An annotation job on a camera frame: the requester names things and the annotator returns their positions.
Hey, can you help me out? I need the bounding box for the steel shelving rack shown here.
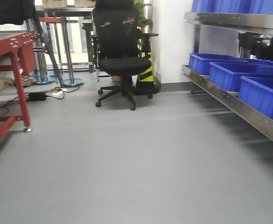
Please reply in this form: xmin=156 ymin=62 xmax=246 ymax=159
xmin=181 ymin=11 xmax=273 ymax=151

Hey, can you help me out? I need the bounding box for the blue plastic bin far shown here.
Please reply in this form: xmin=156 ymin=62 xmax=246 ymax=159
xmin=189 ymin=52 xmax=248 ymax=76

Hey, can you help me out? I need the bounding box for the red metal table frame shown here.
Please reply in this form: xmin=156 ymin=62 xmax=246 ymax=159
xmin=0 ymin=30 xmax=37 ymax=141

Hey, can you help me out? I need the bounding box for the black power adapter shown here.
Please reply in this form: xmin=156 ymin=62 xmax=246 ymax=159
xmin=28 ymin=92 xmax=47 ymax=101

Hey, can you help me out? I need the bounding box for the yellow black striped cone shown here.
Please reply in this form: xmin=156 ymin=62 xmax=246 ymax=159
xmin=136 ymin=35 xmax=156 ymax=91

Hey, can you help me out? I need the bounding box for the blue plastic bin middle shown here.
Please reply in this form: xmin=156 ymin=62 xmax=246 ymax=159
xmin=209 ymin=62 xmax=273 ymax=92

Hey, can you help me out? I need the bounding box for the blue plastic bin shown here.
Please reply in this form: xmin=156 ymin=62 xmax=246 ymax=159
xmin=238 ymin=77 xmax=273 ymax=119
xmin=209 ymin=62 xmax=273 ymax=92
xmin=189 ymin=52 xmax=248 ymax=76

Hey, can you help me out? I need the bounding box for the black mesh office chair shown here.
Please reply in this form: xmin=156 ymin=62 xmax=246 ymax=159
xmin=92 ymin=0 xmax=153 ymax=111

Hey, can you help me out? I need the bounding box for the steel stanchion post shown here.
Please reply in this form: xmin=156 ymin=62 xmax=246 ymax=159
xmin=61 ymin=16 xmax=84 ymax=87

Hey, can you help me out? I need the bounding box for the blue plastic bin near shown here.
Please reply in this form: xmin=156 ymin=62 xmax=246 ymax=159
xmin=238 ymin=77 xmax=273 ymax=119

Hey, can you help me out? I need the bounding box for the white power strip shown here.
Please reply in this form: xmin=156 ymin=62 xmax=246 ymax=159
xmin=52 ymin=91 xmax=64 ymax=98

